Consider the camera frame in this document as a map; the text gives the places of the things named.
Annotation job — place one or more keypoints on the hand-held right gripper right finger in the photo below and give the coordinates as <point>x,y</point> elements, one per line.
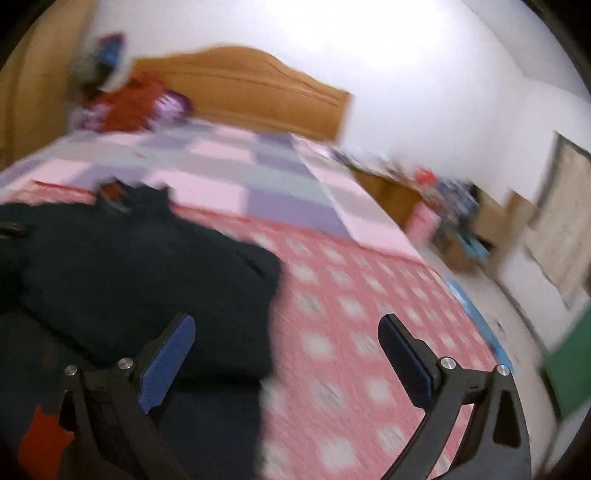
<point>406,357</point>

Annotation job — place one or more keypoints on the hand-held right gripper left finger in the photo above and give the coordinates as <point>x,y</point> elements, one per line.
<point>168,360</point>

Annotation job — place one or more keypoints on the dark navy coat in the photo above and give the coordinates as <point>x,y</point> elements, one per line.
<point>138,277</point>

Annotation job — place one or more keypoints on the blue patterned clothes pile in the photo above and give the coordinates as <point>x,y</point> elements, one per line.
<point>452,203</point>

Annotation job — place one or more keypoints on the pink checkered quilt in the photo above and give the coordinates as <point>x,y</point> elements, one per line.
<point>351,323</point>

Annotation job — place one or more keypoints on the pink bag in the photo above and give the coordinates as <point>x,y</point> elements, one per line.
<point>419,224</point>

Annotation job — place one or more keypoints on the cardboard box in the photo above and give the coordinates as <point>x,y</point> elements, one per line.
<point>494,221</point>

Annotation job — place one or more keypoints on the green board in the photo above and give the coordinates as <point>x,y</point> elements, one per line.
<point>572,360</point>

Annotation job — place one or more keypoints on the wooden bedside cabinet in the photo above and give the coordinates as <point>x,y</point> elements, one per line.
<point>383,189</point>

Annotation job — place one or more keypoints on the red packet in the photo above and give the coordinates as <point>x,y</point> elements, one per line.
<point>425,177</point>

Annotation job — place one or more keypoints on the purple pink checkered bedsheet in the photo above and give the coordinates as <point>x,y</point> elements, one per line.
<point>231,166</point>

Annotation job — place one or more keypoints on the beige curtain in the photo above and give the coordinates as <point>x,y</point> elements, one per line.
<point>561,221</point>

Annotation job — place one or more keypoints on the purple satin pillow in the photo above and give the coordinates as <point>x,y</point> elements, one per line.
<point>175,105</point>

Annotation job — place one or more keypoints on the red cloth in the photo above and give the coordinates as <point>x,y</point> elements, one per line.
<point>129,104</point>

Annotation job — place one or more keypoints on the wooden headboard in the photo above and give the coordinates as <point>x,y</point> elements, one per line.
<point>249,78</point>

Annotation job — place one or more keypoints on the wooden wardrobe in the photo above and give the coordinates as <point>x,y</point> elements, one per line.
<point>32,92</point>

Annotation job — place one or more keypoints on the hanging bags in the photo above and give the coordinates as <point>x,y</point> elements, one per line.
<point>99,60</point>

